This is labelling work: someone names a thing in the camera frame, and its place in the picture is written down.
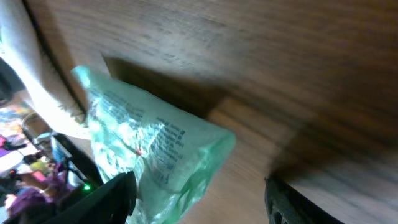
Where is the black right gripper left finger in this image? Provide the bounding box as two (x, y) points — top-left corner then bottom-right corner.
(46, 171), (137, 224)

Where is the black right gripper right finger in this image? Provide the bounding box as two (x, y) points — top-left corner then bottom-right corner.
(264, 176), (342, 224)

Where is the black camera cable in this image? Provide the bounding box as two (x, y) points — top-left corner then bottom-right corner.
(21, 0), (88, 116)

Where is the light green small pouch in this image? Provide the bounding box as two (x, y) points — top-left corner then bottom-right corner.
(72, 65), (236, 223)

